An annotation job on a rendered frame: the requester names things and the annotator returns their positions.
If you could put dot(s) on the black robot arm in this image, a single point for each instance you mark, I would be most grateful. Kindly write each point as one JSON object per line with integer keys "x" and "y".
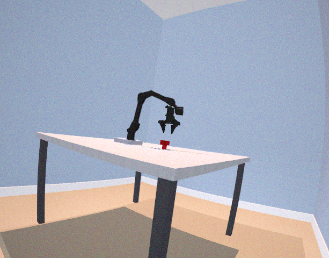
{"x": 141, "y": 98}

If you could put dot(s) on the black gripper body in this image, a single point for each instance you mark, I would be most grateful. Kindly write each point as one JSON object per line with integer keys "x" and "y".
{"x": 169, "y": 120}

